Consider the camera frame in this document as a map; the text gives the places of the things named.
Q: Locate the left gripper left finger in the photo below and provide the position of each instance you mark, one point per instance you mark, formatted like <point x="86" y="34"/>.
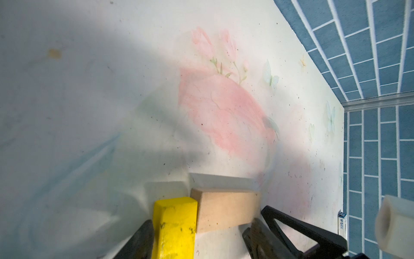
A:
<point x="140" y="245"/>

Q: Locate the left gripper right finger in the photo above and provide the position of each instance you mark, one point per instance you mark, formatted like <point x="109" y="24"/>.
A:
<point x="261" y="243"/>

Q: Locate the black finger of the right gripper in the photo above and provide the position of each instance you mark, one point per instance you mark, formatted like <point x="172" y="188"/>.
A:
<point x="328" y="245"/>

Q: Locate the yellow block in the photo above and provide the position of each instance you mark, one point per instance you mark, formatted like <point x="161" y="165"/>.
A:
<point x="174" y="222"/>

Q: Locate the tan wooden block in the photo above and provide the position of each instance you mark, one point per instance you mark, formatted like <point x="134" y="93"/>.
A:
<point x="220" y="209"/>

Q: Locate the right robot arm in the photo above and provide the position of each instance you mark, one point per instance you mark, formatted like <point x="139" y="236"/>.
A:
<point x="394" y="233"/>

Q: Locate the toothpaste tube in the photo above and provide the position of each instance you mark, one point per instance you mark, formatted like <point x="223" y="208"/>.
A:
<point x="342" y="224"/>

